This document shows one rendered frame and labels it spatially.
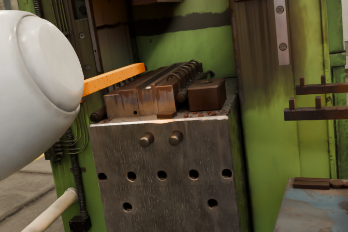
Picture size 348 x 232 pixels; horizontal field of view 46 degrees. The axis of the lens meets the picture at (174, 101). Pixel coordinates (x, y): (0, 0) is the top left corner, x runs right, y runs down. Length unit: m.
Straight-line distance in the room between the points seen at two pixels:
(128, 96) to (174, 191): 0.28
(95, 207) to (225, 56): 0.71
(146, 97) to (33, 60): 0.85
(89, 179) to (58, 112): 1.15
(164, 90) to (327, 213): 0.49
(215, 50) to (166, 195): 0.63
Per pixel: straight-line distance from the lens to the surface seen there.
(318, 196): 1.02
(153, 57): 1.58
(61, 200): 1.40
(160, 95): 1.09
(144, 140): 1.02
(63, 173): 1.46
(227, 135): 1.01
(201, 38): 1.53
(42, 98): 0.27
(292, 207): 0.97
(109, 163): 1.13
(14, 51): 0.26
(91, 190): 1.44
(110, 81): 0.85
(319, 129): 1.22
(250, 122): 1.21
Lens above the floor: 1.17
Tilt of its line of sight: 12 degrees down
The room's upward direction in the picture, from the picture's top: 8 degrees counter-clockwise
